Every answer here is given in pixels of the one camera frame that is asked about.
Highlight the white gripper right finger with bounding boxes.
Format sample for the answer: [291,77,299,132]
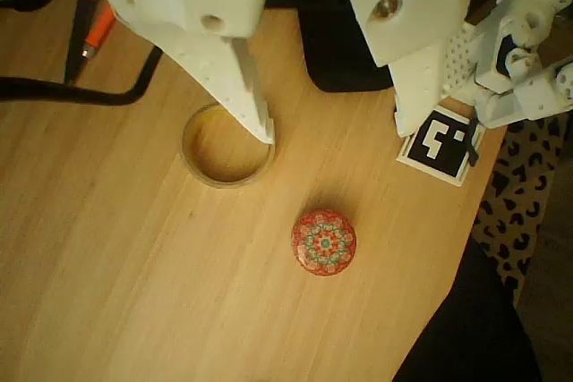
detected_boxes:
[344,0,483,137]

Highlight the tape ring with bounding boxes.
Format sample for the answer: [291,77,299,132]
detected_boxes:
[181,102,277,189]

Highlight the pink round container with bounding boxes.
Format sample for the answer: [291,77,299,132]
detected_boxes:
[290,208,359,276]

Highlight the black pad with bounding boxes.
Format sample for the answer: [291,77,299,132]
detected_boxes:
[266,0,398,93]

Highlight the orange pen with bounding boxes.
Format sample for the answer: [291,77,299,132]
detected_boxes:
[79,1,118,61]

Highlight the black and white marker tile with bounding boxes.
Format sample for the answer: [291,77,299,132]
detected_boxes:
[396,104,488,189]

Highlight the leopard print rug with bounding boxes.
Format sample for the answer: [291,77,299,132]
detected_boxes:
[469,113,573,293]

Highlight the black trouser leg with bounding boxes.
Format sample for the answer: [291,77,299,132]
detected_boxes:
[391,233,545,382]

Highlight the red handled scissors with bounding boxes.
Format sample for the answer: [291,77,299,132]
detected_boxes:
[64,0,117,86]

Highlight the thick black cable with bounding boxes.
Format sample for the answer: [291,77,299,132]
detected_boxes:
[0,46,165,108]

